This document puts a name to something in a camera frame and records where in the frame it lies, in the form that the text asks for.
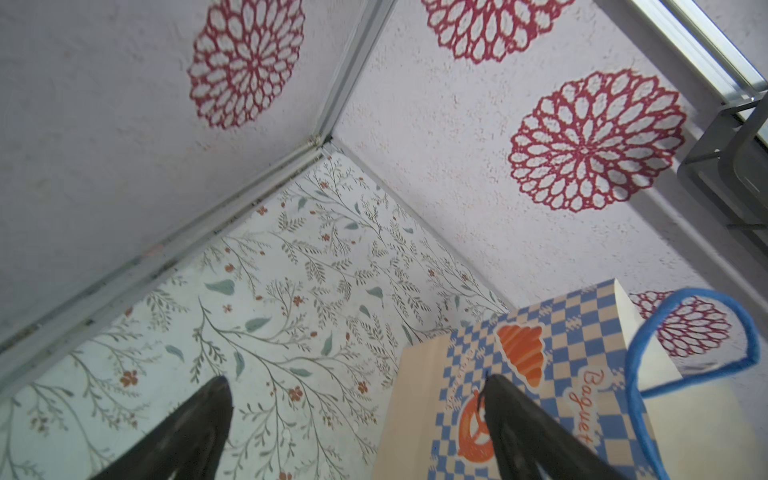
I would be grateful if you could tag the checkered paper bakery bag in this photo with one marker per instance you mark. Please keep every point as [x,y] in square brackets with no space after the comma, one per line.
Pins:
[640,382]

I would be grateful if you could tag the grey wall shelf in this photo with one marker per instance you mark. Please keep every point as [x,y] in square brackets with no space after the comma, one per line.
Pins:
[726,172]

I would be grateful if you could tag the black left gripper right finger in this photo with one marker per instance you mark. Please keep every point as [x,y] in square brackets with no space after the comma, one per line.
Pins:
[529,444]

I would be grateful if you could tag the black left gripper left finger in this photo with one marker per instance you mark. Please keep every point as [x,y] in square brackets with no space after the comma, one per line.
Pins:
[188,444]

